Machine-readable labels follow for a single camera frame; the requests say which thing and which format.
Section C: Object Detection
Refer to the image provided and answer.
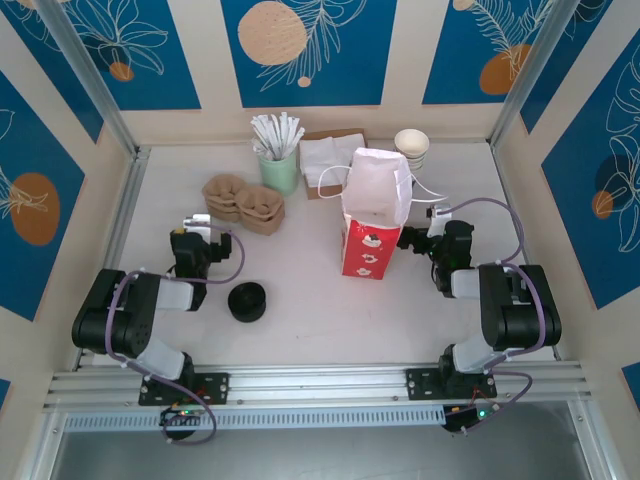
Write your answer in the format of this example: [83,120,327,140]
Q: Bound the controller board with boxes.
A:
[443,405,494,434]
[159,407,201,429]

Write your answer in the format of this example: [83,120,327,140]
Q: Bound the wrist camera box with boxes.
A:
[182,213,212,236]
[424,203,452,237]

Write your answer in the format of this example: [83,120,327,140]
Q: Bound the red white paper bag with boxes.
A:
[318,147,449,281]

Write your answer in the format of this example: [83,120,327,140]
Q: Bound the right controller board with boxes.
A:
[443,405,494,434]

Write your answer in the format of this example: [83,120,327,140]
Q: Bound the grey slotted cable duct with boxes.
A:
[63,405,446,432]

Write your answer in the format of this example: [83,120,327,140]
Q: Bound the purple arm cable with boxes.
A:
[106,224,245,445]
[439,198,546,436]

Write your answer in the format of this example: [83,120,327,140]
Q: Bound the bundle of wrapped straws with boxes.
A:
[249,112,306,162]

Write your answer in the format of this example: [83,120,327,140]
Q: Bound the black cup lid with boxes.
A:
[227,281,268,325]

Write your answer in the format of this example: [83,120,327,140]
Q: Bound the left controller board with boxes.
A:
[159,407,201,429]

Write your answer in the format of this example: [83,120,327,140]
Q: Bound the aluminium frame post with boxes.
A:
[37,0,139,156]
[489,0,584,149]

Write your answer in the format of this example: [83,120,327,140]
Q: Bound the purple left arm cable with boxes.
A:
[106,224,245,445]

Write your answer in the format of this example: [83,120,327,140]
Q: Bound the mint green holder cup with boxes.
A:
[257,149,300,198]

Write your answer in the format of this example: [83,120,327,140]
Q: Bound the white napkins in brown box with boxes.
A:
[298,128,369,201]

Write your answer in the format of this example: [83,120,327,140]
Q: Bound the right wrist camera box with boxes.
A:
[424,203,452,237]

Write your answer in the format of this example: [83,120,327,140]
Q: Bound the stack of white napkins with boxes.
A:
[299,133,369,189]

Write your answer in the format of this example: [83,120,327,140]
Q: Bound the stack of pulp cup carriers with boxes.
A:
[201,173,286,236]

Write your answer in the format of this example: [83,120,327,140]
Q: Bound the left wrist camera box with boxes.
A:
[182,213,212,236]

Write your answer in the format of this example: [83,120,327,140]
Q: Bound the stack of paper cups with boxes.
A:
[393,128,430,172]

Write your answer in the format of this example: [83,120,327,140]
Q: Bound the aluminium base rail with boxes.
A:
[42,362,594,411]

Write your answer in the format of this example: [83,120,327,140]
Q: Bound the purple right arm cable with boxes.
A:
[439,198,546,436]

